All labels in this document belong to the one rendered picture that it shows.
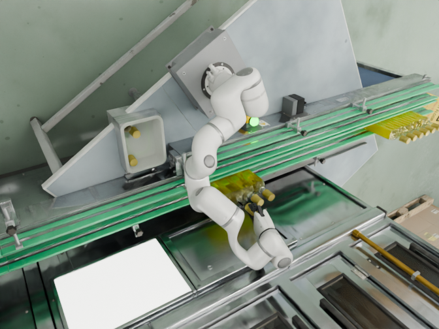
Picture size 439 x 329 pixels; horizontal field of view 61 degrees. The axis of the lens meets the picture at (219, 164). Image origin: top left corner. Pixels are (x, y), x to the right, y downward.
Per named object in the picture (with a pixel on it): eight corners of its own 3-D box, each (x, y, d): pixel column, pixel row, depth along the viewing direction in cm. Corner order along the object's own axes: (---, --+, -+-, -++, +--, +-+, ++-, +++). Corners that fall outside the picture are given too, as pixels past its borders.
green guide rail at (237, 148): (183, 160, 156) (193, 169, 150) (183, 158, 155) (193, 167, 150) (429, 83, 234) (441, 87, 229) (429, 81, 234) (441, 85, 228)
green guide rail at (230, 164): (185, 175, 160) (193, 184, 154) (185, 173, 159) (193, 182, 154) (426, 94, 238) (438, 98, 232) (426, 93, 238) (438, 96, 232)
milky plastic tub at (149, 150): (121, 166, 156) (128, 175, 149) (112, 117, 144) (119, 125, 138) (159, 154, 164) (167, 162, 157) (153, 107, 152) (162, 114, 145)
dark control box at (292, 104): (281, 110, 193) (291, 116, 187) (281, 96, 189) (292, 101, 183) (292, 107, 197) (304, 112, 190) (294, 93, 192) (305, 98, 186)
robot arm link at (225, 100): (210, 139, 128) (193, 100, 119) (257, 100, 137) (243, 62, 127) (228, 146, 122) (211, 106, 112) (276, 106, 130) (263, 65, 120)
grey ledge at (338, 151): (226, 183, 190) (238, 194, 182) (226, 168, 186) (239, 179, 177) (353, 136, 233) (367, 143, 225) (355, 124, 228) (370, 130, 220)
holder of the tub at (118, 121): (123, 175, 159) (129, 184, 153) (112, 117, 144) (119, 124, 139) (159, 164, 167) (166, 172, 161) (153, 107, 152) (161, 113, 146)
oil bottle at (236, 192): (208, 182, 170) (234, 207, 154) (208, 172, 167) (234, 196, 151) (218, 178, 172) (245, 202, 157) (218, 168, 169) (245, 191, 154)
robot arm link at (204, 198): (253, 185, 120) (236, 189, 134) (204, 143, 116) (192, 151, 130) (225, 226, 115) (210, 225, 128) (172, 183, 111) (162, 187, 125)
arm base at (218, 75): (193, 78, 144) (211, 88, 132) (215, 53, 144) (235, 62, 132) (217, 102, 154) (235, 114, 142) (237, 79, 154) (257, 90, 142)
